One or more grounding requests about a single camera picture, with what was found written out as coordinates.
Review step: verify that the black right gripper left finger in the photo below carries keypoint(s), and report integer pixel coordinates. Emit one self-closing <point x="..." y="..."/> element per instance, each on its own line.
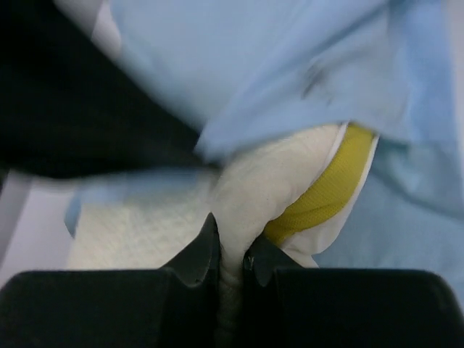
<point x="171" y="306"/>

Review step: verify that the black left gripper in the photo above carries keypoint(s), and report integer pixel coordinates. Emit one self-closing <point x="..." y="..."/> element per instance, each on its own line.
<point x="67" y="111"/>

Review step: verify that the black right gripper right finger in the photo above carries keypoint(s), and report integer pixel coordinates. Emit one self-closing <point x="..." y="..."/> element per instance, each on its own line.
<point x="287" y="305"/>

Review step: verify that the cream quilted pillow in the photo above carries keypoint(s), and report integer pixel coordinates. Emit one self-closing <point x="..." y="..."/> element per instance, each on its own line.
<point x="298" y="191"/>

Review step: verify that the blue and green pillowcase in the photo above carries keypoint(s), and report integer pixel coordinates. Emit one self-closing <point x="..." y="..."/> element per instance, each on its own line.
<point x="246" y="73"/>

